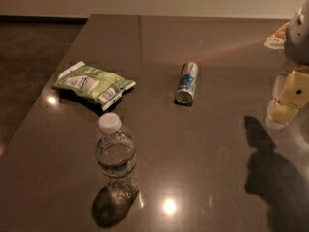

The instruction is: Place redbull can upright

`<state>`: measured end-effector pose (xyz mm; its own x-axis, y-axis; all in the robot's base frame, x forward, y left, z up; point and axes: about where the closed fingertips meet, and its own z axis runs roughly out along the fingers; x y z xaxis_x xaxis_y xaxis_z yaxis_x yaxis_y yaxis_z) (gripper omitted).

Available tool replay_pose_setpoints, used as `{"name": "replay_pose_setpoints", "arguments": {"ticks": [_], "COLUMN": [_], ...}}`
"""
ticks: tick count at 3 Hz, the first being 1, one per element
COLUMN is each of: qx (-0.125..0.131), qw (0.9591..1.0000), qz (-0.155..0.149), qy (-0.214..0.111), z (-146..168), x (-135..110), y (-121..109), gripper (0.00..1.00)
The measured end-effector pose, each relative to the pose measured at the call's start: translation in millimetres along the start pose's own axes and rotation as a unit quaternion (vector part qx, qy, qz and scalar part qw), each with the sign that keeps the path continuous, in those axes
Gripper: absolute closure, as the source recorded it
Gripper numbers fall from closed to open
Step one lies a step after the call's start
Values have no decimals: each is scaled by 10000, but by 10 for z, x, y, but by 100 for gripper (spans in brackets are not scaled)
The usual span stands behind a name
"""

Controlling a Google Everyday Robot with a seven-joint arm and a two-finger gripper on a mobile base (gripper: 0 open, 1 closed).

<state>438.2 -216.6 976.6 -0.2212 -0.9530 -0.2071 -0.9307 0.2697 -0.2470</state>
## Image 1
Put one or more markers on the silver blue redbull can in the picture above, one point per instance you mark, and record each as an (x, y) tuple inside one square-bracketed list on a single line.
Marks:
[(187, 84)]

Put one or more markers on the clear plastic water bottle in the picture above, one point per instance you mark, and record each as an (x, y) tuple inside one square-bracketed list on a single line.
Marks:
[(116, 157)]

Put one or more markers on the green chip bag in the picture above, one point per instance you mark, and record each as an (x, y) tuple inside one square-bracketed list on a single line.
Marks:
[(95, 85)]

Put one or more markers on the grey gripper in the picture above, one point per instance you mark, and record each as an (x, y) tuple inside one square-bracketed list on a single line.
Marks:
[(298, 38)]

